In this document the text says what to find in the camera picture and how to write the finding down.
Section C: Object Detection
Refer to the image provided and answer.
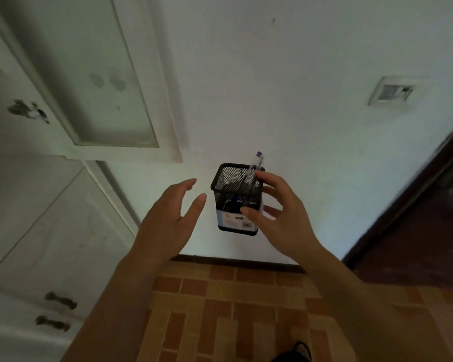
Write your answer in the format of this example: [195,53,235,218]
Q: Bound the person's left hand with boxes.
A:
[130,178,207,263]

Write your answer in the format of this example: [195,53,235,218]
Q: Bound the person's right hand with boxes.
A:
[240,172,326,263]

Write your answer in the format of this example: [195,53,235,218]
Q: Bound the black mesh pen holder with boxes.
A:
[210,163,267,236]

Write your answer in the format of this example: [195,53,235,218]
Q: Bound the person's left forearm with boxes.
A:
[60,247,174,362]

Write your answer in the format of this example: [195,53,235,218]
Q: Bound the person's right forearm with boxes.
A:
[300,241,453,362]

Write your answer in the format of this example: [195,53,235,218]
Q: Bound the clear ballpoint pen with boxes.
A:
[241,166,254,193]

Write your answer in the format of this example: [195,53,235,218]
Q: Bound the clear pen with blue cap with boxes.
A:
[249,151,266,191]

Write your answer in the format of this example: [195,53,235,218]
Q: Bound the person's black shoe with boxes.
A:
[271,341,313,362]

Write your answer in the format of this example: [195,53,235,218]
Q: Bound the white lower cabinet door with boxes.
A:
[0,154,141,362]

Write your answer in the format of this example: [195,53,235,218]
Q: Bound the white glass-panel cabinet door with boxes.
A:
[0,0,184,165]

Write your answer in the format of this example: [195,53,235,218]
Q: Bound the dark metal door latch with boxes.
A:
[7,99,50,124]

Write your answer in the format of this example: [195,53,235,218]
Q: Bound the dark wooden door frame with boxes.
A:
[342,116,453,269]

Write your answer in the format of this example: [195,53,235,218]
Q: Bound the dark metal cabinet handle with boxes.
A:
[35,315,71,332]
[44,291,78,310]

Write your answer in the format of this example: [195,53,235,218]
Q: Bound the white wall socket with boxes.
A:
[367,75,420,107]

